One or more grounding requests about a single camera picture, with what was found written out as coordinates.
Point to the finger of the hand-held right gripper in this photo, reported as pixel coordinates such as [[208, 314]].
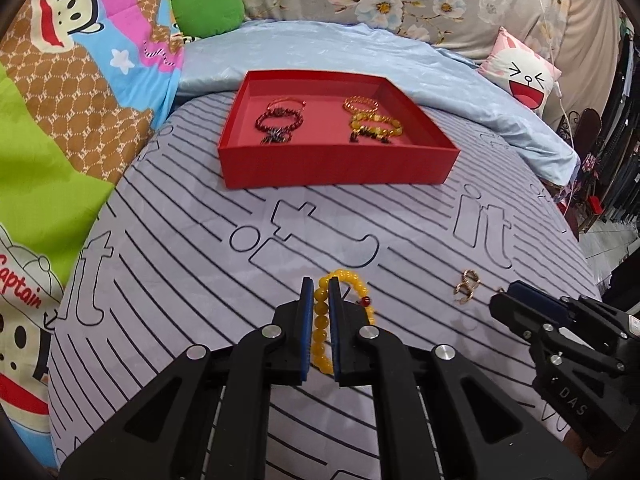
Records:
[[520, 315], [535, 297]]

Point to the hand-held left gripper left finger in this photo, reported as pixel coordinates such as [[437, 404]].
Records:
[[303, 330]]

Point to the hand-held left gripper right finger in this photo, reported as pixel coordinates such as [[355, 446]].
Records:
[[334, 330]]

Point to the red cardboard box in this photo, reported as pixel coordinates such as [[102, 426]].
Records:
[[325, 165]]

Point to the rose gold bangle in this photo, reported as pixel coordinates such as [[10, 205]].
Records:
[[270, 105]]

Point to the small red box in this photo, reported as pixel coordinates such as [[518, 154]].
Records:
[[595, 205]]

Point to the grey striped bed sheet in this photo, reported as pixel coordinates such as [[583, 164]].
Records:
[[200, 260]]

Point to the black metal chair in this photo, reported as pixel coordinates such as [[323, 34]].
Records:
[[587, 130]]

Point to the pink cartoon face pillow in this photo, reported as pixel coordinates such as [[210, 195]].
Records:
[[525, 80]]

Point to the beige cloth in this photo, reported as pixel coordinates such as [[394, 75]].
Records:
[[590, 35]]

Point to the light blue blanket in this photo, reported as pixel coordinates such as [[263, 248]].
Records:
[[325, 45]]

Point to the cartoon monkey blanket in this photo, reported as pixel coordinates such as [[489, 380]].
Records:
[[50, 160]]

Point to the green pillow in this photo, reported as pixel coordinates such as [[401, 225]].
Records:
[[207, 10]]

